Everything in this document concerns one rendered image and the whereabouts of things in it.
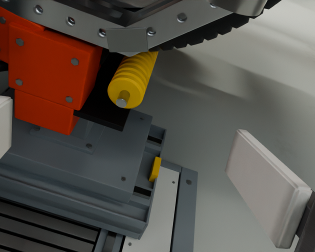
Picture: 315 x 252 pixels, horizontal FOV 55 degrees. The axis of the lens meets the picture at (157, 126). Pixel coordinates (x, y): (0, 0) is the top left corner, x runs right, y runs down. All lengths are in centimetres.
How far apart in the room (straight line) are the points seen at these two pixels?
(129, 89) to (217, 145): 88
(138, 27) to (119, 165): 42
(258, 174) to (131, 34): 30
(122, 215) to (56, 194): 16
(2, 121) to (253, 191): 13
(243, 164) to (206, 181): 97
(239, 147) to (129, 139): 66
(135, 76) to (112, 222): 41
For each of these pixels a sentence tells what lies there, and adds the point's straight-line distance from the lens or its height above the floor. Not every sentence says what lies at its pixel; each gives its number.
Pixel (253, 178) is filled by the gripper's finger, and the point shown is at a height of 69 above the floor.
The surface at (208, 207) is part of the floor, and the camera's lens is 108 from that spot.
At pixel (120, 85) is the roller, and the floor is 53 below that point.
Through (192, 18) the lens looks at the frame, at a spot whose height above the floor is 66.
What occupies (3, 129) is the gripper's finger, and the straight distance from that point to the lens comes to 17.
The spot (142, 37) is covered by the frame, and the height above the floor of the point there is 62.
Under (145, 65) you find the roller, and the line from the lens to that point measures 53.
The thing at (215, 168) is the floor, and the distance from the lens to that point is 121.
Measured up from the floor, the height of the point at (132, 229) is 13.
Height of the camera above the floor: 79
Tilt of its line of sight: 39 degrees down
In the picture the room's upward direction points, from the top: 23 degrees clockwise
